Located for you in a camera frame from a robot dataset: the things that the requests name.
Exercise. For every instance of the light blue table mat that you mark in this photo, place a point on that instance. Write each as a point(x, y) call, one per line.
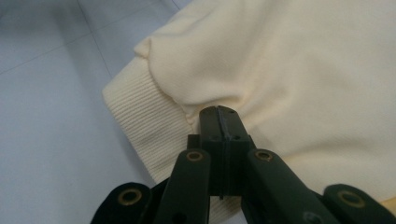
point(46, 109)

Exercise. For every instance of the cream baby pants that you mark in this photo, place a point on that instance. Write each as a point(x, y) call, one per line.
point(264, 62)

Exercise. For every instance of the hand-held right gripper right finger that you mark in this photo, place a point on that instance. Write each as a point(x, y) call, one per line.
point(236, 146)

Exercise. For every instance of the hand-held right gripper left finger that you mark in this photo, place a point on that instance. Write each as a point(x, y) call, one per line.
point(213, 130)

